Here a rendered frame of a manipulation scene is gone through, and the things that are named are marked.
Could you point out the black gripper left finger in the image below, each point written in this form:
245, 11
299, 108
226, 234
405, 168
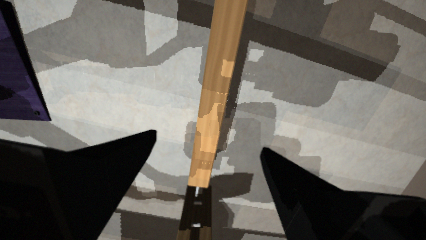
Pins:
84, 186

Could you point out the brown wooden board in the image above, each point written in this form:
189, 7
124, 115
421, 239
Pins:
224, 40

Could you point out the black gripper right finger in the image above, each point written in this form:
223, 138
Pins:
312, 209

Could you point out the brown wooden post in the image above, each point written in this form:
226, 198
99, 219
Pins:
196, 219

